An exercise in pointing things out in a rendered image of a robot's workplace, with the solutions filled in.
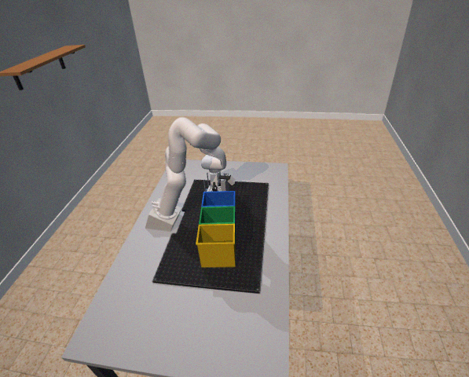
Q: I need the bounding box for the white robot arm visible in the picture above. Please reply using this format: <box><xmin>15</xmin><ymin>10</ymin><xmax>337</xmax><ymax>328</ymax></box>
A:
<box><xmin>152</xmin><ymin>117</ymin><xmax>226</xmax><ymax>219</ymax></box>

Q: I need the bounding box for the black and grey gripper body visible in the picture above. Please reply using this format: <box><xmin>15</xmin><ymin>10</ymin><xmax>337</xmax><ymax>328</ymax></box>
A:
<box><xmin>209</xmin><ymin>170</ymin><xmax>222</xmax><ymax>187</ymax></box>

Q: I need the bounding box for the blue bin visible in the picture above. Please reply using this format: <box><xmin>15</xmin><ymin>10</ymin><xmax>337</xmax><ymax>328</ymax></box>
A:
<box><xmin>201</xmin><ymin>191</ymin><xmax>235</xmax><ymax>207</ymax></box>

